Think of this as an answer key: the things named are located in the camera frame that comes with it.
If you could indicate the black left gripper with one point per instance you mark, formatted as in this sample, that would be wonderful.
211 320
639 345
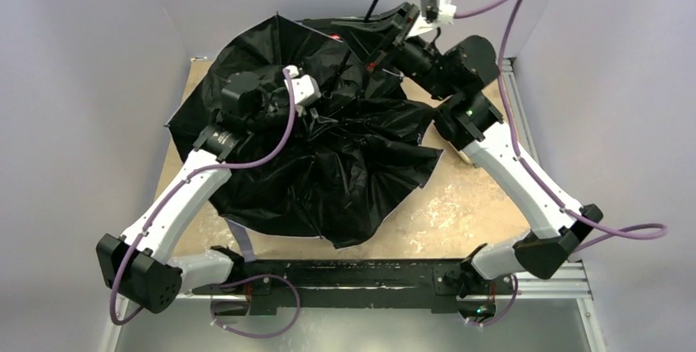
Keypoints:
293 104

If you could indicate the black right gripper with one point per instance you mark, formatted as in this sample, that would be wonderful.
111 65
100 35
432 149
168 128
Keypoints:
405 24

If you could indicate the lilac umbrella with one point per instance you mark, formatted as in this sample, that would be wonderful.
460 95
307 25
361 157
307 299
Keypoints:
352 158

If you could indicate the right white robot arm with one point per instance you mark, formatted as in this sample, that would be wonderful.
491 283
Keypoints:
469 121

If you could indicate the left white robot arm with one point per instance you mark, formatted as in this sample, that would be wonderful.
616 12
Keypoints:
138 265

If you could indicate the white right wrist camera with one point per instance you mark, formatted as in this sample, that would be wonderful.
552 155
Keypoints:
437 4

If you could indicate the aluminium frame rail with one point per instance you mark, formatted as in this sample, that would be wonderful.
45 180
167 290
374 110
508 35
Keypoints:
565 283

